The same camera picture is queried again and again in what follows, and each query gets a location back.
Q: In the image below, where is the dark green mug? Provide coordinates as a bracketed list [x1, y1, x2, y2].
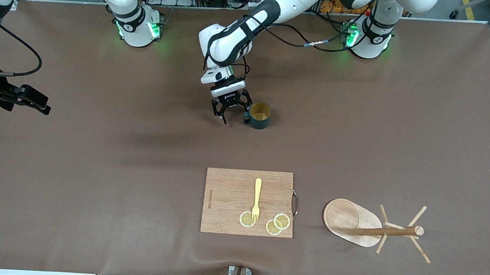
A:
[242, 101, 272, 131]

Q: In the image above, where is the wooden mug tree rack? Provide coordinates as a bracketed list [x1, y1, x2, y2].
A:
[321, 197, 435, 264]

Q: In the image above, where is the wooden cutting board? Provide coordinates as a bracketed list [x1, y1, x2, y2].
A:
[200, 167, 301, 239]

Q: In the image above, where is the yellow plastic fork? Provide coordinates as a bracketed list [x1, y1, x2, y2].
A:
[251, 178, 263, 223]

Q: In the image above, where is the lemon slice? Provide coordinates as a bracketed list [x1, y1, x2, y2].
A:
[265, 219, 283, 237]
[239, 210, 258, 228]
[273, 213, 291, 231]

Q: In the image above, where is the brown table mat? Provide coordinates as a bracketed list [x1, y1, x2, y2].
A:
[0, 0, 490, 275]

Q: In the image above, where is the orange snack packets pile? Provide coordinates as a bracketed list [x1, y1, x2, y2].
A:
[319, 0, 345, 15]

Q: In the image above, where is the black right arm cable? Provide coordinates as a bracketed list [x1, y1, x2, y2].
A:
[0, 20, 45, 79]

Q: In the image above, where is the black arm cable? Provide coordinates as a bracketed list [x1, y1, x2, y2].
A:
[0, 20, 45, 79]
[202, 8, 363, 94]

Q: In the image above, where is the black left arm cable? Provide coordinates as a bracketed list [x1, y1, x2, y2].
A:
[202, 8, 363, 94]

